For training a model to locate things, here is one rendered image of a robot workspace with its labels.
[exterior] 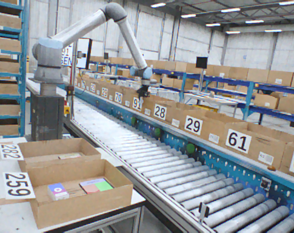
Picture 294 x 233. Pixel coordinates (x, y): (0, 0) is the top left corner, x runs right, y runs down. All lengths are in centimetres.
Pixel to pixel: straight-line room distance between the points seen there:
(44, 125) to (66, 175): 54
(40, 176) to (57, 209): 28
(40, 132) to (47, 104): 19
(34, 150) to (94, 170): 40
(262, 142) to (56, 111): 129
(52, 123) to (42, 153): 25
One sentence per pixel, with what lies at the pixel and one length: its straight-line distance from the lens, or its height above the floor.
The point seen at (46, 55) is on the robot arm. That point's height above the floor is 133.
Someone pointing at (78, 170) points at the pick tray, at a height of 81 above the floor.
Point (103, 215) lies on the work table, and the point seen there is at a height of 74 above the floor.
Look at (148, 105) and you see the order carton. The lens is 215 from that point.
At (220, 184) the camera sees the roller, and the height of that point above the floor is 74.
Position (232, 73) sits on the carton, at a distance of 698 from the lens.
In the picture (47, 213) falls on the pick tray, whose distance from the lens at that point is 88.
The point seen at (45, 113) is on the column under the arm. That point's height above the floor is 97.
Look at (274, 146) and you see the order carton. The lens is 141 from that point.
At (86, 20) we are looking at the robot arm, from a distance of 186.
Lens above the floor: 133
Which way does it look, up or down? 12 degrees down
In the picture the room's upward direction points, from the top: 7 degrees clockwise
